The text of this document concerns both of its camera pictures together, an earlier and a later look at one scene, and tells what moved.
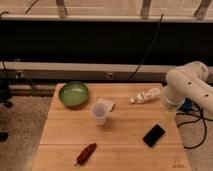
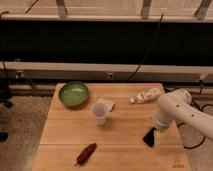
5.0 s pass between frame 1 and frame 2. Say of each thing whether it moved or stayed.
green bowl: stayed
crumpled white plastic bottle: stayed
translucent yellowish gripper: moved
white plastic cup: stayed
